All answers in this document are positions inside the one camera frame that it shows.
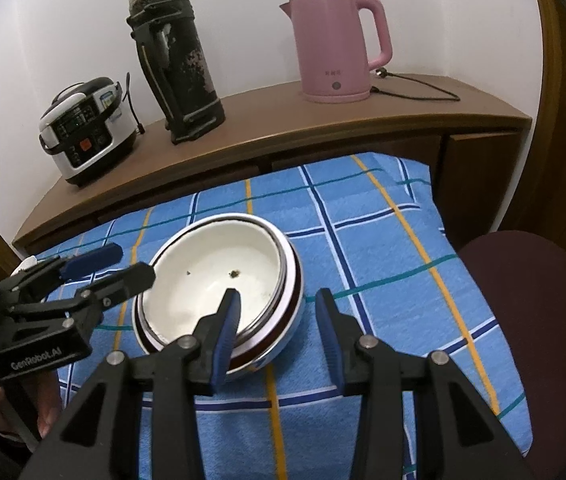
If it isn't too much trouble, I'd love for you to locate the blue plaid tablecloth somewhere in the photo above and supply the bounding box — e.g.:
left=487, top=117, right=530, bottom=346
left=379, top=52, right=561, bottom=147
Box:
left=28, top=152, right=534, bottom=480

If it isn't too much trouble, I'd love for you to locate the pink electric kettle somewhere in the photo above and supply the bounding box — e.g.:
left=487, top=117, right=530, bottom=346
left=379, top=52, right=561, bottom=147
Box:
left=279, top=0, right=394, bottom=105

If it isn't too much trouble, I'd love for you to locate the plain wooden door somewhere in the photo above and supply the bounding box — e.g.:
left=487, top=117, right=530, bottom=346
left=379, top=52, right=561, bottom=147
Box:
left=503, top=0, right=566, bottom=286

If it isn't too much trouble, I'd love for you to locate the brown wooden cabinet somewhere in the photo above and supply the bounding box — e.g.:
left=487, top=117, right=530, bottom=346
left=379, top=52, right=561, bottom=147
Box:
left=11, top=74, right=534, bottom=256

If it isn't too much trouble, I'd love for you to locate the black rice cooker cord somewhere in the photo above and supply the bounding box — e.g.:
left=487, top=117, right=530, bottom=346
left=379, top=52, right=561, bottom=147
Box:
left=124, top=72, right=145, bottom=135

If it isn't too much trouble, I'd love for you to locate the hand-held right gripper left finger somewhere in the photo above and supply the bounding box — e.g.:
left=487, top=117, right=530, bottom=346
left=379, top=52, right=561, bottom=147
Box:
left=18, top=288, right=242, bottom=480

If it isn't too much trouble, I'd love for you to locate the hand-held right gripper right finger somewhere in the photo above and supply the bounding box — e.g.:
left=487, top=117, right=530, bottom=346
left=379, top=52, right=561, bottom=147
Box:
left=315, top=287, right=531, bottom=480

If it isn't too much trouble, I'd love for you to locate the white and black rice cooker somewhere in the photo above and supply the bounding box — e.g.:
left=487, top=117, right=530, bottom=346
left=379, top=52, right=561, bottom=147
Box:
left=38, top=76, right=138, bottom=188

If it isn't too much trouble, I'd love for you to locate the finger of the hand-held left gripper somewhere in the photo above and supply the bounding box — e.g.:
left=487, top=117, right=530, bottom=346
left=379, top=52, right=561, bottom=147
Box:
left=70, top=262, right=156, bottom=318
left=0, top=242, right=124, bottom=306

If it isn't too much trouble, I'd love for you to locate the stainless steel bowl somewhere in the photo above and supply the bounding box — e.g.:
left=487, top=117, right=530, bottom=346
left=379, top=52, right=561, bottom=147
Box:
left=133, top=215, right=306, bottom=376

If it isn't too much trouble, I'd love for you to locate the tall black thermos flask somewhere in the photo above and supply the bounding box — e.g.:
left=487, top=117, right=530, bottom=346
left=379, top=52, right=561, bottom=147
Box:
left=125, top=0, right=227, bottom=146

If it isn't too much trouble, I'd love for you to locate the person's left hand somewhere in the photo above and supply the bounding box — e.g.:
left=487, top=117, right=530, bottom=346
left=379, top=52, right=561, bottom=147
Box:
left=0, top=370, right=64, bottom=438

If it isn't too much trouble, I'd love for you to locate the black kettle power cord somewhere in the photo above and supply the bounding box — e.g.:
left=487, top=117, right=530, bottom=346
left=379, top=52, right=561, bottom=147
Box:
left=370, top=67, right=461, bottom=102

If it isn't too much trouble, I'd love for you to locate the dark red chair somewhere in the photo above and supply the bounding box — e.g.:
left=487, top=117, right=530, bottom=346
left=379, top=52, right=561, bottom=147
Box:
left=458, top=230, right=566, bottom=480

